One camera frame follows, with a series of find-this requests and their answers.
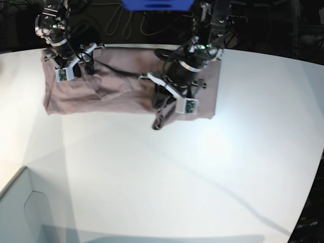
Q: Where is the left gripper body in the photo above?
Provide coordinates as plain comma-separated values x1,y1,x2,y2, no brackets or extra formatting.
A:
138,71,207,100

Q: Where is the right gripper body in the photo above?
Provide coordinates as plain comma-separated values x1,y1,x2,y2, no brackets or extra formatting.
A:
42,42,104,72

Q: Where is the mauve pink t-shirt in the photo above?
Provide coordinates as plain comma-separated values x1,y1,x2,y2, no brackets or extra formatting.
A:
40,47,222,120

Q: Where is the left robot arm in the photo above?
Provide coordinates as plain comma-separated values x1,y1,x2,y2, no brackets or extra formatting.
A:
140,1,231,130

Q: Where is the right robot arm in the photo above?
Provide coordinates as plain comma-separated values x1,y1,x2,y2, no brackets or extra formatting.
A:
35,1,102,82

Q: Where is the blue plastic crate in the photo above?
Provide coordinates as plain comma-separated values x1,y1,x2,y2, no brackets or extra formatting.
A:
122,0,194,11

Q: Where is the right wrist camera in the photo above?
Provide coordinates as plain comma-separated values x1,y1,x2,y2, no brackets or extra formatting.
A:
55,67,74,83

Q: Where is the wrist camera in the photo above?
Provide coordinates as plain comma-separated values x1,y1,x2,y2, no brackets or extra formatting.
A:
55,67,74,83
175,97,198,114

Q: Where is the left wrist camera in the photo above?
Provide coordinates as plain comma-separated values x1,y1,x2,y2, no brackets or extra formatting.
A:
175,97,198,114

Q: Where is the white looped cable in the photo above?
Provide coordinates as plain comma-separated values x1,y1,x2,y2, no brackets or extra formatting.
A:
104,5,168,38

